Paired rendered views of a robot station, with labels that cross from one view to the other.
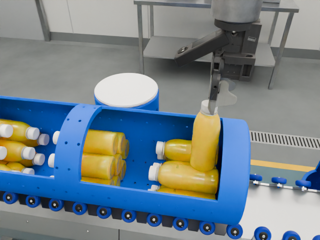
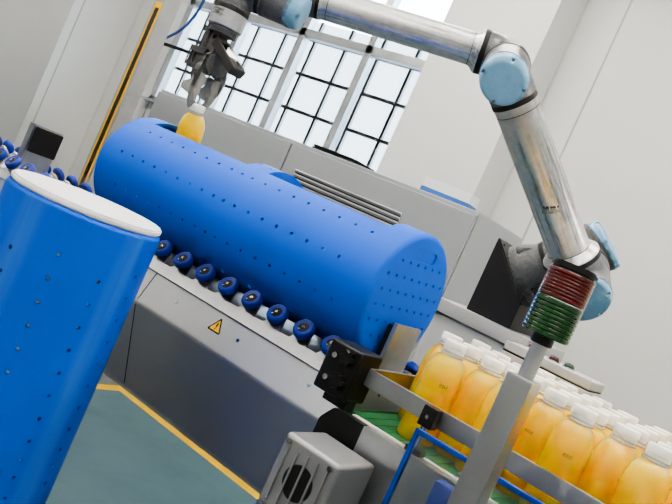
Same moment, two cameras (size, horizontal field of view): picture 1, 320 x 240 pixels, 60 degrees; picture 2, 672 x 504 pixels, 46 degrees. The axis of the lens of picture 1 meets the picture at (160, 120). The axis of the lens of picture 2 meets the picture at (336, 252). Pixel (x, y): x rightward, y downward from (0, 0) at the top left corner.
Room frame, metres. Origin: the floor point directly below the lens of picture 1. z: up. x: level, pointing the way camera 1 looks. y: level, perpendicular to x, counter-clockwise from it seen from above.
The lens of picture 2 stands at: (2.15, 1.15, 1.19)
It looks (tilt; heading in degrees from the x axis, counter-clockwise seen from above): 2 degrees down; 205
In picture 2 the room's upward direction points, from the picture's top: 24 degrees clockwise
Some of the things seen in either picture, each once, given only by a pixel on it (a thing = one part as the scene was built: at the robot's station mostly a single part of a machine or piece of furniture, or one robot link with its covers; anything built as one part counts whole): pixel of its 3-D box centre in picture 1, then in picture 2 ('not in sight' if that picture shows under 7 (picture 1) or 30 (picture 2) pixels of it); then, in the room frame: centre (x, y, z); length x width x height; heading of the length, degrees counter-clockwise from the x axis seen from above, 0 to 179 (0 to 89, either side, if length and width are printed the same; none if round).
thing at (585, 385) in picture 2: not in sight; (546, 382); (0.41, 0.91, 1.05); 0.20 x 0.10 x 0.10; 80
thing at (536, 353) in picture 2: not in sight; (550, 322); (1.08, 0.98, 1.18); 0.06 x 0.06 x 0.16
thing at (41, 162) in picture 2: not in sight; (38, 153); (0.44, -0.65, 1.00); 0.10 x 0.04 x 0.15; 170
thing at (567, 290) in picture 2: not in sight; (566, 287); (1.08, 0.98, 1.23); 0.06 x 0.06 x 0.04
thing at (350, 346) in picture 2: not in sight; (348, 374); (0.87, 0.67, 0.95); 0.10 x 0.07 x 0.10; 170
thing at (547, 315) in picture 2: not in sight; (552, 318); (1.08, 0.98, 1.18); 0.06 x 0.06 x 0.05
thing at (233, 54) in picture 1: (232, 48); (212, 51); (0.53, -0.15, 1.44); 0.09 x 0.08 x 0.12; 80
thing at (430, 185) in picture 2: not in sight; (449, 195); (-1.26, -0.04, 1.48); 0.24 x 0.12 x 0.08; 88
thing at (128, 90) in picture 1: (126, 88); (88, 203); (1.04, 0.15, 1.03); 0.28 x 0.28 x 0.01
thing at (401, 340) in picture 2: not in sight; (392, 354); (0.66, 0.66, 0.99); 0.10 x 0.02 x 0.12; 170
